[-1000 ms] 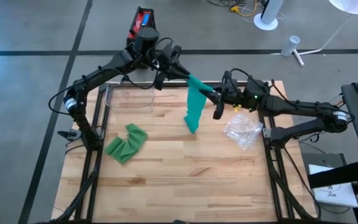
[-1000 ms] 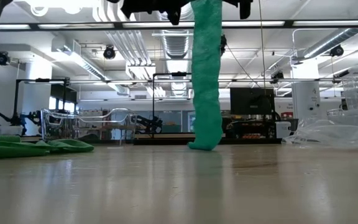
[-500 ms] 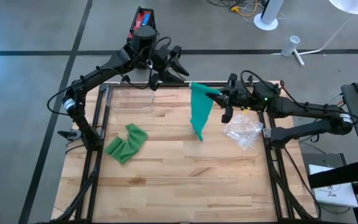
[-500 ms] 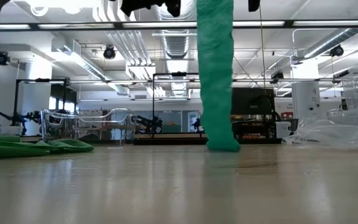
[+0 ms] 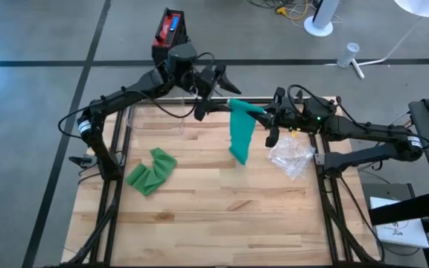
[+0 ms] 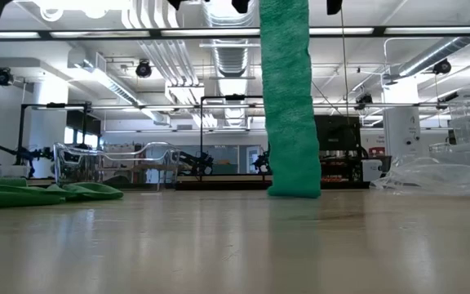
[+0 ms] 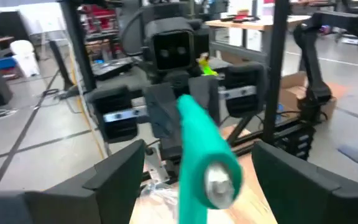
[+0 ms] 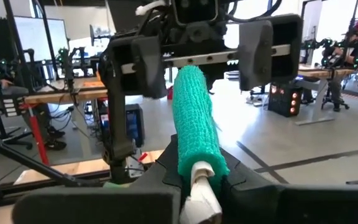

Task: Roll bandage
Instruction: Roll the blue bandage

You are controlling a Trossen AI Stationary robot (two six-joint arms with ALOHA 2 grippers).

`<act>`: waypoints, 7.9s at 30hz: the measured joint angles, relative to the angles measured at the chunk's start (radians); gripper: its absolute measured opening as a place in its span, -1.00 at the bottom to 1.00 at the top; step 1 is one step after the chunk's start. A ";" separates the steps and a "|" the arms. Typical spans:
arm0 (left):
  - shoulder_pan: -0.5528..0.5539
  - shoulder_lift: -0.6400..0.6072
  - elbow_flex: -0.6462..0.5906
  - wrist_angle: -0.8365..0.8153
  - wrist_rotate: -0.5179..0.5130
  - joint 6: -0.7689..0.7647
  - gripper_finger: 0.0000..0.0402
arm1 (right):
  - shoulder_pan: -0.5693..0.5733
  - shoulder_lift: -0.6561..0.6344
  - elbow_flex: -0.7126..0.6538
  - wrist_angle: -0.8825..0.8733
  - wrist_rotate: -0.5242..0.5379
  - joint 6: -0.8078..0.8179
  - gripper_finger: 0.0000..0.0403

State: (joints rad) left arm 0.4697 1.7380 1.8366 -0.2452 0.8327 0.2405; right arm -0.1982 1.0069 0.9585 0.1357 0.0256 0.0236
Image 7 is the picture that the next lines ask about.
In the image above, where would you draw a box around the clear crumpled plastic bag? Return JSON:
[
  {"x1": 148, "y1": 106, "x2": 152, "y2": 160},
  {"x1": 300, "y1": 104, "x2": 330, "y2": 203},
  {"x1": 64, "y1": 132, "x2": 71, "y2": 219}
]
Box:
[{"x1": 138, "y1": 181, "x2": 180, "y2": 224}]

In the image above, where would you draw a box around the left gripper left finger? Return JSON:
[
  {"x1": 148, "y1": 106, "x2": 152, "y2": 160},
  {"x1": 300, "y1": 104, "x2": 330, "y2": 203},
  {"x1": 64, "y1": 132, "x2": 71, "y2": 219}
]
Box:
[{"x1": 0, "y1": 139, "x2": 146, "y2": 224}]

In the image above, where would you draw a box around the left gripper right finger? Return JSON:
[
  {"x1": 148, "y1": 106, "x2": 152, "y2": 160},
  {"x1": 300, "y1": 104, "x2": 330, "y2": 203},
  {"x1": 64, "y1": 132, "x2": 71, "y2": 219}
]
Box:
[{"x1": 252, "y1": 141, "x2": 358, "y2": 224}]

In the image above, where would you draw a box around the white plastic bin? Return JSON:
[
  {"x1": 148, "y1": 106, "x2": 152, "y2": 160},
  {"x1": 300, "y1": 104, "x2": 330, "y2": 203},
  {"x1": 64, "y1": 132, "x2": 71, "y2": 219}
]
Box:
[{"x1": 9, "y1": 39, "x2": 40, "y2": 78}]

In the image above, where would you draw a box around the red parts shelf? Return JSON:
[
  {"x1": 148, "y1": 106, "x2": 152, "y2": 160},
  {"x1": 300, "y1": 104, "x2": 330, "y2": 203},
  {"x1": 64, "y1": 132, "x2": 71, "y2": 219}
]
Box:
[{"x1": 78, "y1": 3, "x2": 122, "y2": 43}]

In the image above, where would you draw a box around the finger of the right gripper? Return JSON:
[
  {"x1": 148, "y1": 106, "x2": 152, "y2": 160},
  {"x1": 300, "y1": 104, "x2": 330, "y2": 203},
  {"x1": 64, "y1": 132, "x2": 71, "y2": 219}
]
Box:
[
  {"x1": 187, "y1": 75, "x2": 221, "y2": 126},
  {"x1": 144, "y1": 82, "x2": 183, "y2": 179}
]

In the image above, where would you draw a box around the wooden desk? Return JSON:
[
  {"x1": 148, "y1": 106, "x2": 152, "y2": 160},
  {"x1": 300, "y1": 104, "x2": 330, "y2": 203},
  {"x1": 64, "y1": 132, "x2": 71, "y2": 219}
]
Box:
[{"x1": 204, "y1": 14, "x2": 313, "y2": 32}]

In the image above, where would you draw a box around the teal elastic bandage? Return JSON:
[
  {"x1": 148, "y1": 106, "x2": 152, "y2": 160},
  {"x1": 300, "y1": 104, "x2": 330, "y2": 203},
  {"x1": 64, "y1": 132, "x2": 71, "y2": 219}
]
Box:
[{"x1": 176, "y1": 94, "x2": 244, "y2": 224}]

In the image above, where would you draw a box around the brown cardboard box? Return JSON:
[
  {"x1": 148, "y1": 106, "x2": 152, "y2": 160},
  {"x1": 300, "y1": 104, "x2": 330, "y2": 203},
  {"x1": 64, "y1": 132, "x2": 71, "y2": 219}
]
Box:
[{"x1": 279, "y1": 70, "x2": 350, "y2": 121}]

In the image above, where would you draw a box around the grey metal rod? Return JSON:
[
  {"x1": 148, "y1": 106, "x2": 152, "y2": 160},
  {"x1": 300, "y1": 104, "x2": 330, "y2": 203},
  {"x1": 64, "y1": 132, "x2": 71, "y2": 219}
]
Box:
[{"x1": 204, "y1": 163, "x2": 236, "y2": 210}]

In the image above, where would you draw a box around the yellow cable tag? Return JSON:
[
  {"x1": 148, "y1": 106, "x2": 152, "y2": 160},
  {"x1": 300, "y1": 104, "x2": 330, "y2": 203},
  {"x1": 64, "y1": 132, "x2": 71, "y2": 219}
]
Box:
[{"x1": 197, "y1": 52, "x2": 219, "y2": 77}]

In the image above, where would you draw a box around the blue crate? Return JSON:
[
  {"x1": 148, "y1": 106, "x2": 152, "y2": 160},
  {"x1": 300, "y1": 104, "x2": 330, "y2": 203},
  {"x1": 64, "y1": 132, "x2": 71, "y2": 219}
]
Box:
[{"x1": 0, "y1": 57, "x2": 17, "y2": 72}]

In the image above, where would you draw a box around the black flat case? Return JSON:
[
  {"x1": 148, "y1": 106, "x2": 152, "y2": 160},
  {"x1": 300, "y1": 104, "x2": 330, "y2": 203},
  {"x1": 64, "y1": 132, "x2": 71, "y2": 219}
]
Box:
[{"x1": 91, "y1": 58, "x2": 134, "y2": 81}]

